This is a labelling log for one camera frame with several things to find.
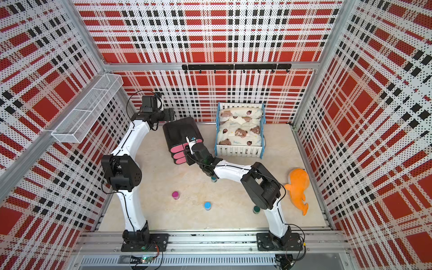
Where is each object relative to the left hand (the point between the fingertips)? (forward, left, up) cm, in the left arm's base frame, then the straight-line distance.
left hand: (169, 111), depth 94 cm
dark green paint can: (-48, -47, -21) cm, 70 cm away
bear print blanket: (+3, -42, -16) cm, 45 cm away
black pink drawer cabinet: (-5, -2, -13) cm, 14 cm away
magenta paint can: (-40, -6, -22) cm, 46 cm away
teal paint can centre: (-31, -25, -23) cm, 46 cm away
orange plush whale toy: (-34, -70, -17) cm, 80 cm away
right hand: (-20, -13, -10) cm, 25 cm away
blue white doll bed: (-15, -48, -19) cm, 53 cm away
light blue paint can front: (-46, -23, -22) cm, 56 cm away
